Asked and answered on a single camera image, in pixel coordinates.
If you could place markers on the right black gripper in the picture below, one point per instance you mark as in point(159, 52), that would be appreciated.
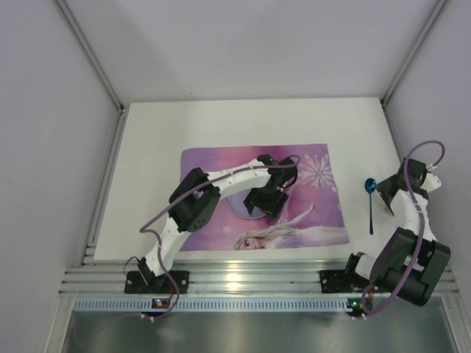
point(387, 189)

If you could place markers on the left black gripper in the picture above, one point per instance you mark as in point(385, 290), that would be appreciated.
point(263, 201)

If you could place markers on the lilac plastic plate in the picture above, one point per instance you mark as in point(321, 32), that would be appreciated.
point(236, 205)

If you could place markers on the blue spoon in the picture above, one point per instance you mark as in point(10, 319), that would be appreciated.
point(370, 187)

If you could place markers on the purple printed cloth placemat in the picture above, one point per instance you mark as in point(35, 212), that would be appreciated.
point(311, 217)

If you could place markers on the beige paper cup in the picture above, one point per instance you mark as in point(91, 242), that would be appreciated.
point(386, 209)

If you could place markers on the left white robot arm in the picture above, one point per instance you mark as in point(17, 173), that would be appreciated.
point(194, 201)

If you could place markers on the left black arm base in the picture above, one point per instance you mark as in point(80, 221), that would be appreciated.
point(135, 283)

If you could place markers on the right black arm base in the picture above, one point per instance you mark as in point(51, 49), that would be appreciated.
point(338, 281)

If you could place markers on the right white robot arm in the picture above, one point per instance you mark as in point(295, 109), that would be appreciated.
point(406, 196)

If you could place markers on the left aluminium frame post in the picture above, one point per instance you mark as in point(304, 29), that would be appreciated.
point(78, 33)

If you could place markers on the aluminium frame post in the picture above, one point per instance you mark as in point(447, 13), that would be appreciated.
point(78, 33)
point(412, 53)

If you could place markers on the right aluminium frame post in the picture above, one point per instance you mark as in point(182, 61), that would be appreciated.
point(412, 53)

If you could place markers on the aluminium mounting rail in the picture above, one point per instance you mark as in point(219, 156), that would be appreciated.
point(232, 277)

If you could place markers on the slotted grey cable duct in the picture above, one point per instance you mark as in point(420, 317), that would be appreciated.
point(218, 304)

